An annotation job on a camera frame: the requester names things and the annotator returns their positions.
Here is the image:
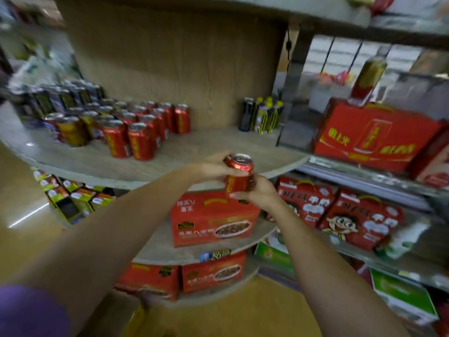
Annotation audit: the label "bag of white snacks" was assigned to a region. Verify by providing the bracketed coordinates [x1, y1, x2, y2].
[7, 49, 83, 90]

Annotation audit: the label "person's right hand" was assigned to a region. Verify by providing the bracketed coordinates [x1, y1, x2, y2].
[229, 173, 285, 214]

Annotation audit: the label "red yellow-print carton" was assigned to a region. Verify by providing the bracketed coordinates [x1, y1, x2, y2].
[313, 98, 448, 174]

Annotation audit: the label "person's left hand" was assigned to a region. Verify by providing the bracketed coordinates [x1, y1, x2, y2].
[189, 150, 250, 188]

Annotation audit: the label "red can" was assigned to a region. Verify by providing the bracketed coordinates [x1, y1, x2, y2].
[224, 153, 254, 199]

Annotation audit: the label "white red-print carton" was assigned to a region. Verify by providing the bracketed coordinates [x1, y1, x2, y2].
[408, 128, 449, 190]

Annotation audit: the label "white slim bottle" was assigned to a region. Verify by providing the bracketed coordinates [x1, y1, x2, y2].
[375, 219, 432, 260]

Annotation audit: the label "small green-top box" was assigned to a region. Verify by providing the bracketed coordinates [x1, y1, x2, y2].
[357, 266, 440, 325]
[254, 229, 295, 276]

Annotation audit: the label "group of tall blue-yellow cans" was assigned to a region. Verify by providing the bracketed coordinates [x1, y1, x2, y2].
[7, 79, 106, 120]

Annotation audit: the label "yellow red tall pack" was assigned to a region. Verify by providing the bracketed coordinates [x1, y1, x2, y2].
[349, 45, 390, 106]

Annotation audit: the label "person's left forearm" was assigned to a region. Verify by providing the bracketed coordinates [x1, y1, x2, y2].
[10, 168, 204, 327]

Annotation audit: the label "person's right forearm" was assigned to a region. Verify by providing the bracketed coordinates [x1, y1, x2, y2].
[277, 206, 411, 337]

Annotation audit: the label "red cartoon face carton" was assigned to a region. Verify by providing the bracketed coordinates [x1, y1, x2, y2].
[318, 188, 406, 252]
[266, 176, 336, 228]

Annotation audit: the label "yellow green bottle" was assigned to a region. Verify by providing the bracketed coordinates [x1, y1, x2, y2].
[254, 96, 285, 135]

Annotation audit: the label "dark price tag strip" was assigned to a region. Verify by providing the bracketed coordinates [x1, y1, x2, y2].
[199, 249, 232, 263]

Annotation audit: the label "red porridge print carton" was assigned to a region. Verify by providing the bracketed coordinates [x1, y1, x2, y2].
[181, 251, 247, 293]
[116, 263, 182, 301]

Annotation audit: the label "red and gold shelf cans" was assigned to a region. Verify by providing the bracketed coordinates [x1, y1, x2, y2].
[42, 98, 116, 148]

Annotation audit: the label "row of yellow orange cartons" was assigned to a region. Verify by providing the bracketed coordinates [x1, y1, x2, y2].
[32, 168, 118, 225]

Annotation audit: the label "block of red slim cans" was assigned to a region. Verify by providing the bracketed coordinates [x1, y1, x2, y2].
[101, 101, 192, 162]

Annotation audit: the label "small red carton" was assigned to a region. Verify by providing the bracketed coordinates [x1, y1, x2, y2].
[171, 191, 261, 249]

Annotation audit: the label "purple shirt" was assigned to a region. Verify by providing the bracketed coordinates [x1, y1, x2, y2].
[0, 285, 71, 337]

